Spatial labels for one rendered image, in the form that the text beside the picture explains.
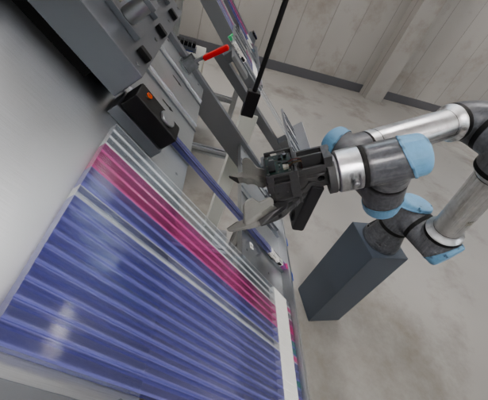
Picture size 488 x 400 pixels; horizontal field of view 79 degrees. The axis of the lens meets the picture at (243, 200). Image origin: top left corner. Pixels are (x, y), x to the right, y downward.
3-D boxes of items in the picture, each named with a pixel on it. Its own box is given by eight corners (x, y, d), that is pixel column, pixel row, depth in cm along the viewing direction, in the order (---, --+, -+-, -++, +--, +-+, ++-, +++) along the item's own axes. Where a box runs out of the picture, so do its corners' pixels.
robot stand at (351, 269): (326, 288, 166) (386, 224, 130) (338, 320, 153) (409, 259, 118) (297, 288, 160) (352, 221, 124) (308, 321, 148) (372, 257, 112)
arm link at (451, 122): (483, 81, 77) (323, 121, 64) (523, 103, 71) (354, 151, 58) (458, 119, 86) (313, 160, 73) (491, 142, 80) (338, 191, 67)
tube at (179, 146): (282, 265, 73) (286, 264, 73) (282, 270, 72) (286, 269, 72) (132, 93, 43) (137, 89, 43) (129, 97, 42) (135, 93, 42)
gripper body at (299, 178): (259, 153, 54) (326, 136, 52) (269, 187, 60) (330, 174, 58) (262, 179, 49) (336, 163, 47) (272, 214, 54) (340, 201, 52)
